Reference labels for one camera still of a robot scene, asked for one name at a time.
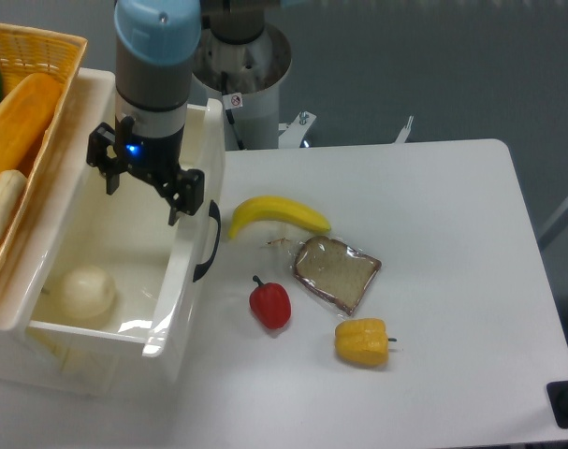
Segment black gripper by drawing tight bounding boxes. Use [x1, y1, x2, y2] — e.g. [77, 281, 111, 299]
[86, 116, 205, 225]

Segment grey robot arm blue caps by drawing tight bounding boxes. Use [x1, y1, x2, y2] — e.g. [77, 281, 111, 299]
[86, 1, 291, 225]

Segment white upper drawer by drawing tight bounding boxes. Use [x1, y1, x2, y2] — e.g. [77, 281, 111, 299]
[28, 99, 225, 359]

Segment white drawer cabinet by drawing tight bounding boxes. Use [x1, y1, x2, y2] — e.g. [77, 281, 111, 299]
[0, 67, 191, 398]

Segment yellow banana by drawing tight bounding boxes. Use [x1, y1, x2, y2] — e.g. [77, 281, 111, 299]
[227, 196, 331, 239]

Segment orange baguette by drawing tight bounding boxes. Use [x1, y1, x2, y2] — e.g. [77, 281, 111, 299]
[0, 73, 63, 174]

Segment cream peanut shaped toy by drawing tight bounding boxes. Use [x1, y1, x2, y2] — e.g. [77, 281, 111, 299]
[0, 169, 27, 243]

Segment yellow wicker basket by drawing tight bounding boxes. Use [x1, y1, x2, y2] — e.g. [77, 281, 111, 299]
[0, 23, 87, 276]

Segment red bell pepper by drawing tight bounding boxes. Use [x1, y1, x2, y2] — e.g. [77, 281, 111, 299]
[249, 275, 292, 330]

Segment bread slice in plastic bag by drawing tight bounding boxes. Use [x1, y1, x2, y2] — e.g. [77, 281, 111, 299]
[266, 235, 382, 317]

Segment yellow bell pepper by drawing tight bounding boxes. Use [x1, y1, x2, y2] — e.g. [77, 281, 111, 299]
[334, 318, 394, 367]

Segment black drawer handle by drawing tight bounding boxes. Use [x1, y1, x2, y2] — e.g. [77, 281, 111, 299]
[193, 200, 222, 282]

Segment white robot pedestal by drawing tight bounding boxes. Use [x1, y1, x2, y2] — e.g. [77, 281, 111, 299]
[194, 24, 292, 151]

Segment white table bracket left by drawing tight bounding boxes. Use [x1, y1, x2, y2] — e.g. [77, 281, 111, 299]
[278, 110, 317, 149]

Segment white table bracket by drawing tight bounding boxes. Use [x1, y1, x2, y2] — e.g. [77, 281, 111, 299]
[278, 110, 317, 149]
[394, 115, 415, 144]

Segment white table bracket right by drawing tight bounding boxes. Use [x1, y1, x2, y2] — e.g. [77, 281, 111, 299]
[394, 115, 415, 144]

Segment white frame at right edge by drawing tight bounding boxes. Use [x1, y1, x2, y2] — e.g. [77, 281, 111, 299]
[537, 196, 568, 251]

